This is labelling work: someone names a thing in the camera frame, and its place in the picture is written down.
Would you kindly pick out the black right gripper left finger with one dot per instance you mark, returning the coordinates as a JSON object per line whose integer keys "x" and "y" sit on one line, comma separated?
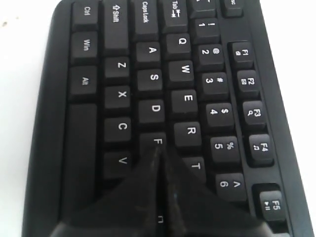
{"x": 130, "y": 210}

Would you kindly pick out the black acer keyboard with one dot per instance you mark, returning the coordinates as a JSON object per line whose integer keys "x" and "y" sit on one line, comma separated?
{"x": 196, "y": 76}

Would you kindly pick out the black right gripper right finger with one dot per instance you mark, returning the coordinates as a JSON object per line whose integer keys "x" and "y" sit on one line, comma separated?
{"x": 195, "y": 211}

